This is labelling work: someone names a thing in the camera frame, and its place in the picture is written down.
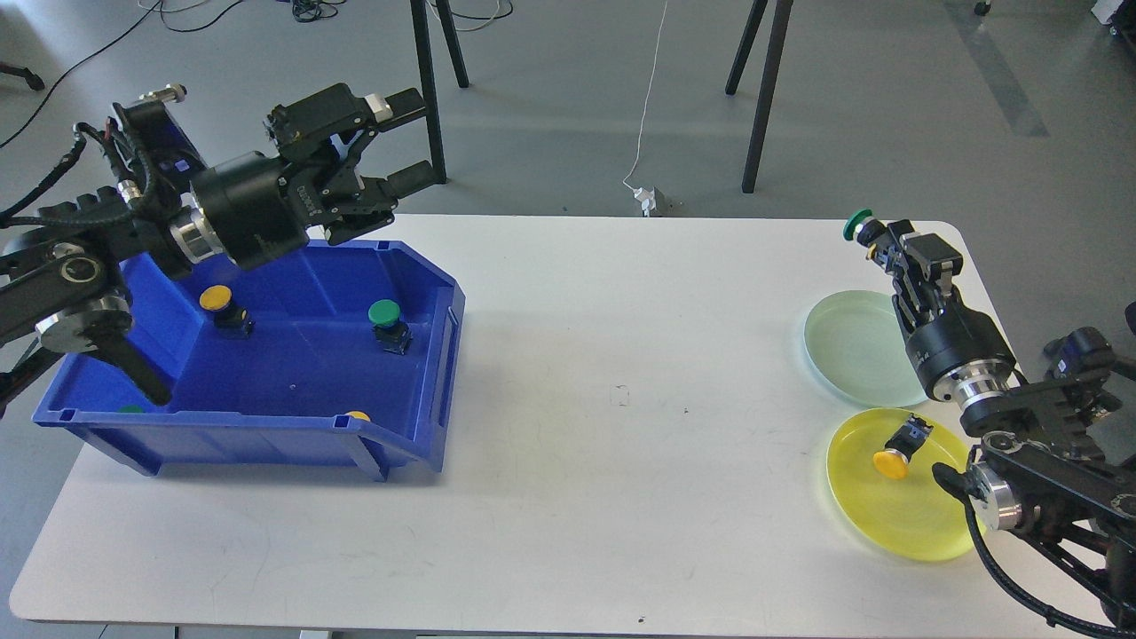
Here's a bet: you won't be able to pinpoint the yellow push button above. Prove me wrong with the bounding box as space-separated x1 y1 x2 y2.
872 413 935 480
198 284 254 340

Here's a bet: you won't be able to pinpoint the white power adapter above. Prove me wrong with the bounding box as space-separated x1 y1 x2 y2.
632 186 669 217

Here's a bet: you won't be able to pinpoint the white cable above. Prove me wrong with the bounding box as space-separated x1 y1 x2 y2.
623 0 671 192

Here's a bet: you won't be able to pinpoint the black stand leg right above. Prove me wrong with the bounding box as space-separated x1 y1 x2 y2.
722 1 794 194

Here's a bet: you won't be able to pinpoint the black stand leg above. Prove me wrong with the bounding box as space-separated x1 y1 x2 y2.
409 1 470 185
722 1 794 194

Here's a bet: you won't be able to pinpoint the black stand leg left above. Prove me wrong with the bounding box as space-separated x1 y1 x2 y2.
409 1 470 185

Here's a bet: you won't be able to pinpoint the green push button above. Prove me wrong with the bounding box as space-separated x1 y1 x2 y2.
367 298 414 356
841 208 894 265

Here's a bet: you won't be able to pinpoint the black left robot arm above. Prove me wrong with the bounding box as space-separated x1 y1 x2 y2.
1 83 438 406

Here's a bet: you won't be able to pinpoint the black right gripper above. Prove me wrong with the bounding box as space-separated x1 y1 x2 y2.
875 222 1017 403

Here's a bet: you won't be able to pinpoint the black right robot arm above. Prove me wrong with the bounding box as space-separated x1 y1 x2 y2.
843 210 1133 638

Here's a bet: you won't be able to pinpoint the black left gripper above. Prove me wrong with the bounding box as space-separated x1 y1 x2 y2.
191 84 438 269

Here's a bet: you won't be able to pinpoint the light green plate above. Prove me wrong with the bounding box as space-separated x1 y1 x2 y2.
803 290 927 408

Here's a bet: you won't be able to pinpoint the yellow plate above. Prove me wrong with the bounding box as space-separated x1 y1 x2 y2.
826 407 974 562

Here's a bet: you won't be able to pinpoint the black floor cables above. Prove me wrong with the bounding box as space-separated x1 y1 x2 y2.
0 0 516 150

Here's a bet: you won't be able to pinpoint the blue plastic bin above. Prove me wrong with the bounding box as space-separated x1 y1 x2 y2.
31 240 465 481

